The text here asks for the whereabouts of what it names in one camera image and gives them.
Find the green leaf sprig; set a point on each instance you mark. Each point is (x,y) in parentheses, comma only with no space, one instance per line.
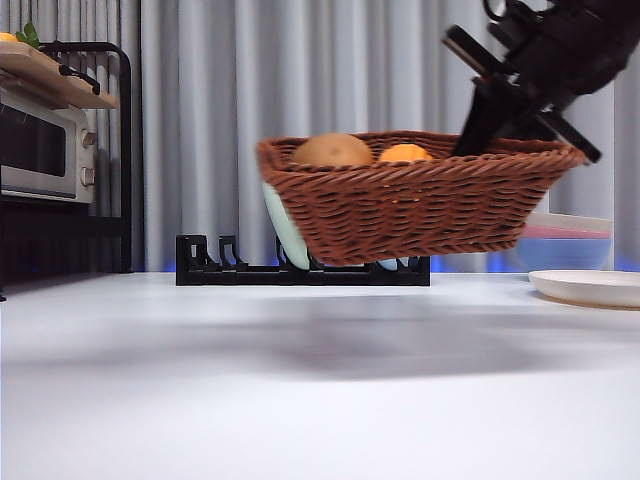
(29,35)

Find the tan potato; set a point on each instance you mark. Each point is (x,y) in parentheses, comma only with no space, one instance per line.
(330,150)

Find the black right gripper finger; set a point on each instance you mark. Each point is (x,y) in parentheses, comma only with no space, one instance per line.
(527,127)
(482,117)

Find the black dish rack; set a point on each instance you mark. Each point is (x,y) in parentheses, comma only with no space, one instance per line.
(210,275)

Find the pale green plate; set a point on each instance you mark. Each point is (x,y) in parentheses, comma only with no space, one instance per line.
(285,240)

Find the yellow orange fruit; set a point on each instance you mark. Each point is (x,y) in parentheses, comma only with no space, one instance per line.
(5,37)

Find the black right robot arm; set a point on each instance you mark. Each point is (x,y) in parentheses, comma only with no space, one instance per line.
(590,45)

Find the brown wicker basket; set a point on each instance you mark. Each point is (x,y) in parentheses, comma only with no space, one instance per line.
(410,220)

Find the orange corn cob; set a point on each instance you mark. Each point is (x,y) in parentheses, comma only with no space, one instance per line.
(405,153)

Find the pink bowl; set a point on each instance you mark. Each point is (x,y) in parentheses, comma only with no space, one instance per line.
(575,234)

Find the grey curtain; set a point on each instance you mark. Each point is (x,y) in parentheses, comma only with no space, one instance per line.
(250,75)

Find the white toaster oven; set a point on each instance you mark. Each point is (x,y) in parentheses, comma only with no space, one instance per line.
(30,150)

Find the pale blue plate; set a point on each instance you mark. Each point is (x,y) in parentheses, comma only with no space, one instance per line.
(387,264)

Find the black metal shelf frame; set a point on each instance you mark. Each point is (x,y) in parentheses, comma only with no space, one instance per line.
(125,150)

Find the white flat plate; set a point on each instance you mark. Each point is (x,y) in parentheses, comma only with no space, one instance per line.
(585,287)

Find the wooden cutting board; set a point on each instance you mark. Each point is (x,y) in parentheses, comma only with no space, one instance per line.
(40,72)

